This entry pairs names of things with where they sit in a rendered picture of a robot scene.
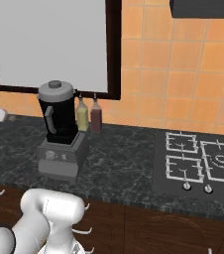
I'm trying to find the grey and black blender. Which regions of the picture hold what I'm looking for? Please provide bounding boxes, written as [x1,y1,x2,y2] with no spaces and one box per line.
[36,93,90,184]

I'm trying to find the grey blender lid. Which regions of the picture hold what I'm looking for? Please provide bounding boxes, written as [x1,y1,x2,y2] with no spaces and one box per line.
[37,79,76,102]

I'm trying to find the dark red bottle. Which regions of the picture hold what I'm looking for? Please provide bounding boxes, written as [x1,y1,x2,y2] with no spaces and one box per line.
[90,93,103,134]

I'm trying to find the pale yellow bottle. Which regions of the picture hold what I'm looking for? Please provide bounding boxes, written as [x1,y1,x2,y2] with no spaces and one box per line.
[75,92,89,133]

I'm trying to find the dark wood drawer front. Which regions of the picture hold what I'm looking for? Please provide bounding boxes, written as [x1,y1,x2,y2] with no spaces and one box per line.
[82,199,126,230]
[0,183,31,226]

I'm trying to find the black hob with grey grates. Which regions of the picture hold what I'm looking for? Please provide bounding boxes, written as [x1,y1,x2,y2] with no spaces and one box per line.
[152,128,224,206]

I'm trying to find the dark framed window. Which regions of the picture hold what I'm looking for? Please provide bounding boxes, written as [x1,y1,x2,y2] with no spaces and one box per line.
[0,0,123,101]

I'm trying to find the dark wood cupboard door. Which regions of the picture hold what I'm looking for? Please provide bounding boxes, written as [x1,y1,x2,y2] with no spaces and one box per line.
[124,205,224,254]

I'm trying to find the dark range hood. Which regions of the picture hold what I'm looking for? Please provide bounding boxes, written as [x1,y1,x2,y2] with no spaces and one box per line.
[168,0,224,20]

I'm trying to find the white curved cupboard handle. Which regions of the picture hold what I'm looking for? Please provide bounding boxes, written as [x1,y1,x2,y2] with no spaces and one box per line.
[207,247,224,254]

